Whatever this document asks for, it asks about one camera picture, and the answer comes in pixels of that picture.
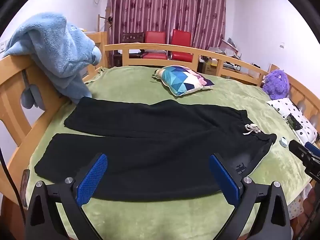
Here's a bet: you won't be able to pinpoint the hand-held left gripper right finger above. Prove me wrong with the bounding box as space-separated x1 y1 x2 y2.
209 154 293 240

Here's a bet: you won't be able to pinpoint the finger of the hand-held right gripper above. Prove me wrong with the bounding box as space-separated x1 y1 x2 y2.
289 140 320 180
304 142 320 156

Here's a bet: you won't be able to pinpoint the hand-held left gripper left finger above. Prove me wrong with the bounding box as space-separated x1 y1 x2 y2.
25 152 108 240

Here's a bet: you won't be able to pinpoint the black pants with white stripe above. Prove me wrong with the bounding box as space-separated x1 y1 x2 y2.
34 96 277 202

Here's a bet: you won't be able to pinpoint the white dotted pillow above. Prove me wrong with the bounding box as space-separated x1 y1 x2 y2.
265 98 318 143

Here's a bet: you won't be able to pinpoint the star-print bed sheet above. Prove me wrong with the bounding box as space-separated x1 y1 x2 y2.
287 194 309 219

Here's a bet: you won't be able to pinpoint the purple plush toy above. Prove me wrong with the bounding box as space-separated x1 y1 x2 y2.
262 69 290 100

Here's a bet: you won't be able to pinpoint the blue-grey hanging cloth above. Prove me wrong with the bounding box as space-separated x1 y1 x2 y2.
20 84 46 110

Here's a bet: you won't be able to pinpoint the green fleece blanket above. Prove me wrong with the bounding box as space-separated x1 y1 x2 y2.
25 66 313 240

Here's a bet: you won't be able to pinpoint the geometric patterned pillow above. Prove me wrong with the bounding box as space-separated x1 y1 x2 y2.
152 65 215 97

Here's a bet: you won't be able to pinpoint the cardboard box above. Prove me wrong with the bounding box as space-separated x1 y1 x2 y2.
200 56 221 75

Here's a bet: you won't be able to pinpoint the light blue plush robe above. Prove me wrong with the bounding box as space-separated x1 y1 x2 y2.
3 12 102 105

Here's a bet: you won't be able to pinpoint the red chair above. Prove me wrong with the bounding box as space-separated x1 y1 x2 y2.
170 29 193 62
142 31 167 60

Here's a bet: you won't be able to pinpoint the dark wooden chair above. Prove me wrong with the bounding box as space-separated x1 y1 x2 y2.
112 32 146 67

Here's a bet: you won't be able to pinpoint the maroon patterned curtain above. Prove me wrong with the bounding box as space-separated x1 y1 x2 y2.
106 0 227 53

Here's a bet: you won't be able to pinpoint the black cable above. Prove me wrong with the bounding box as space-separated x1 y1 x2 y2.
0 140 27 240

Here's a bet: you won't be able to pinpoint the wooden bed frame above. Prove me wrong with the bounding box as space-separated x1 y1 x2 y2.
0 31 320 207

